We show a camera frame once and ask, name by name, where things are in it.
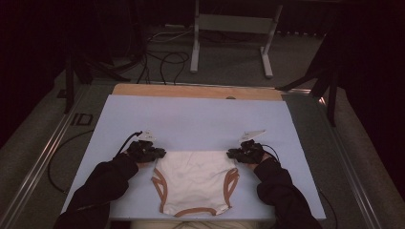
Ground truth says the black angled stand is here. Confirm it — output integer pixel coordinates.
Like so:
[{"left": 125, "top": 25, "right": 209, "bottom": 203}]
[{"left": 276, "top": 31, "right": 339, "bottom": 127}]

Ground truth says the left hand-held gripper cable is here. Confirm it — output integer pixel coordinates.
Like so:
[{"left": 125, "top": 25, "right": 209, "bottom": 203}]
[{"left": 116, "top": 130, "right": 143, "bottom": 156}]

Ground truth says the right hand-held gripper cable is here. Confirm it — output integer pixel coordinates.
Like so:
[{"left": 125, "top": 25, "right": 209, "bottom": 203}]
[{"left": 261, "top": 143, "right": 282, "bottom": 163}]

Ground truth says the white baby bodysuit brown trim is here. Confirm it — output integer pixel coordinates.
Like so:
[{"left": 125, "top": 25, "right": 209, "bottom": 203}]
[{"left": 151, "top": 150, "right": 241, "bottom": 219}]

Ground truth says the light blue mat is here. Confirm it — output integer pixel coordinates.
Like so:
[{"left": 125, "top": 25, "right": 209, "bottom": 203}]
[{"left": 60, "top": 94, "right": 327, "bottom": 221}]

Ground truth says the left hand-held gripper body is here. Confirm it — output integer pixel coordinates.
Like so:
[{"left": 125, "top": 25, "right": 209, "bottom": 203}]
[{"left": 127, "top": 129, "right": 158, "bottom": 164}]

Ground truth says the black tripod stand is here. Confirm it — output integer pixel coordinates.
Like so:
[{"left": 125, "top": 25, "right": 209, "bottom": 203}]
[{"left": 63, "top": 47, "right": 132, "bottom": 115}]

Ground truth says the white metal stand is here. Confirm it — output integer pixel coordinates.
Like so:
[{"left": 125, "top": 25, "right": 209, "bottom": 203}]
[{"left": 189, "top": 0, "right": 284, "bottom": 79}]

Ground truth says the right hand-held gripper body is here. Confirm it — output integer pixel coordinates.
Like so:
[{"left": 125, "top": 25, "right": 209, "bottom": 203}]
[{"left": 238, "top": 129, "right": 267, "bottom": 165}]

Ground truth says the black looped cable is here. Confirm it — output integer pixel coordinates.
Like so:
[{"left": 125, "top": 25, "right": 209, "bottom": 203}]
[{"left": 159, "top": 51, "right": 191, "bottom": 86}]

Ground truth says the white cable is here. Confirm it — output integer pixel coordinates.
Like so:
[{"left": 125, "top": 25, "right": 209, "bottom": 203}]
[{"left": 147, "top": 28, "right": 194, "bottom": 44}]

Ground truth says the hand-held gripper cable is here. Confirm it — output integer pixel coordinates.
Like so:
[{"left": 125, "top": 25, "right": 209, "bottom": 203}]
[
  {"left": 261, "top": 143, "right": 282, "bottom": 163},
  {"left": 116, "top": 130, "right": 143, "bottom": 156}
]

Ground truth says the thin black cable loop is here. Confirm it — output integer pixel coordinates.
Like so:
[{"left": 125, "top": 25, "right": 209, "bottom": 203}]
[{"left": 47, "top": 129, "right": 96, "bottom": 195}]

